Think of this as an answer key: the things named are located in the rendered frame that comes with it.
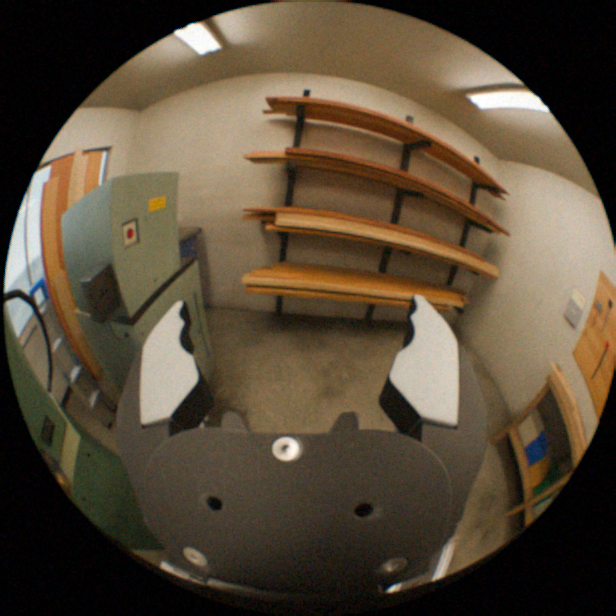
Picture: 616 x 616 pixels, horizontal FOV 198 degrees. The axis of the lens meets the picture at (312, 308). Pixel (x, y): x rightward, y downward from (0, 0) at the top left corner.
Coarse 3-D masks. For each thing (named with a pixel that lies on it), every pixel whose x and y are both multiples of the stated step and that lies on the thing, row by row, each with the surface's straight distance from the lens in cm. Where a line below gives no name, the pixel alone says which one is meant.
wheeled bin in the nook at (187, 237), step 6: (180, 228) 199; (186, 228) 193; (192, 228) 192; (198, 228) 195; (180, 234) 173; (186, 234) 175; (192, 234) 180; (180, 240) 162; (186, 240) 171; (192, 240) 191; (180, 246) 170; (186, 246) 181; (192, 246) 193; (180, 252) 172; (186, 252) 182; (192, 252) 195
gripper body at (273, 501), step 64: (192, 448) 5; (256, 448) 5; (320, 448) 5; (384, 448) 5; (192, 512) 5; (256, 512) 5; (320, 512) 5; (384, 512) 5; (448, 512) 5; (256, 576) 5; (320, 576) 5; (384, 576) 5
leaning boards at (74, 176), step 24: (72, 168) 234; (96, 168) 247; (48, 192) 218; (72, 192) 228; (48, 216) 213; (48, 240) 210; (48, 264) 209; (48, 288) 211; (72, 312) 206; (72, 336) 212; (96, 360) 226
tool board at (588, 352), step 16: (608, 288) 248; (592, 304) 242; (608, 304) 244; (592, 320) 241; (608, 320) 246; (592, 336) 241; (608, 336) 246; (576, 352) 241; (592, 352) 242; (608, 352) 247; (592, 368) 244; (608, 368) 248; (592, 384) 247; (608, 384) 253
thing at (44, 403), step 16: (16, 336) 93; (16, 352) 79; (16, 368) 81; (32, 368) 101; (16, 384) 82; (32, 384) 83; (32, 400) 84; (48, 400) 87; (32, 416) 86; (48, 416) 88; (64, 432) 92; (48, 448) 93
